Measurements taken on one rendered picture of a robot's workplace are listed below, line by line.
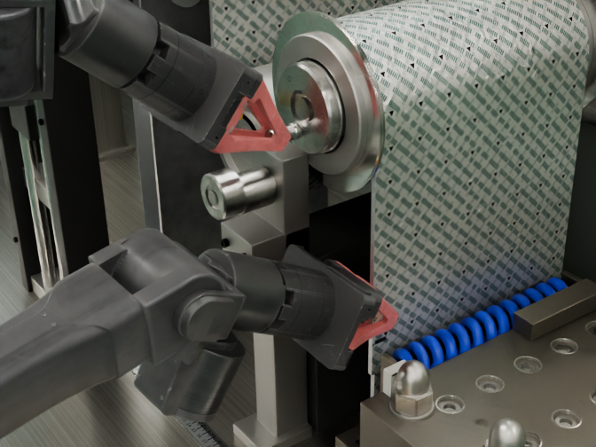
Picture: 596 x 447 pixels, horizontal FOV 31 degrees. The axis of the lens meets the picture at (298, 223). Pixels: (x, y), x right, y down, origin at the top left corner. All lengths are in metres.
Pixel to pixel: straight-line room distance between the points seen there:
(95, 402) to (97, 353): 0.42
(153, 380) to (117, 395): 0.33
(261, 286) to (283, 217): 0.13
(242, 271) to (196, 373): 0.08
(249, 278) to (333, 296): 0.09
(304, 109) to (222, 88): 0.10
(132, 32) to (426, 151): 0.26
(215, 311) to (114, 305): 0.07
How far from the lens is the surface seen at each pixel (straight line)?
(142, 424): 1.07
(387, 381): 0.88
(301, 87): 0.84
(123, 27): 0.73
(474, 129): 0.89
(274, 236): 0.89
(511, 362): 0.94
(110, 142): 1.59
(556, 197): 1.00
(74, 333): 0.68
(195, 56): 0.76
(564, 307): 0.98
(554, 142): 0.97
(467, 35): 0.87
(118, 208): 1.45
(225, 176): 0.86
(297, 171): 0.88
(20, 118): 1.12
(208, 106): 0.76
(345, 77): 0.81
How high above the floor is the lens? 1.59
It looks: 30 degrees down
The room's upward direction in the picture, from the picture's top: 1 degrees counter-clockwise
